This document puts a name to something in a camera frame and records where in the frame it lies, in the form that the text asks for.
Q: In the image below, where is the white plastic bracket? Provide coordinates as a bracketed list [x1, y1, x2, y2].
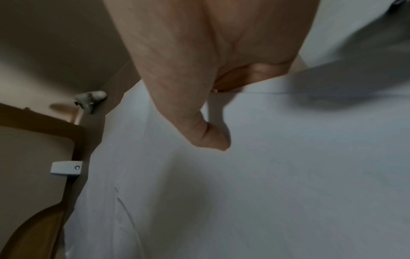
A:
[50, 160, 83, 175]

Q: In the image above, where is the brown wooden frame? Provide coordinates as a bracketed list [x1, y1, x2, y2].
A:
[0, 102, 85, 259]

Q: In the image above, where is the person's right hand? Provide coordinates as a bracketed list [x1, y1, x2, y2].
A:
[102, 0, 322, 152]

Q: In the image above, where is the white wall plug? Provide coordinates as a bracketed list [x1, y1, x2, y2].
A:
[73, 90, 108, 114]

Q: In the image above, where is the white bed sheet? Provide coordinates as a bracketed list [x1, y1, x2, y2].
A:
[62, 0, 410, 259]

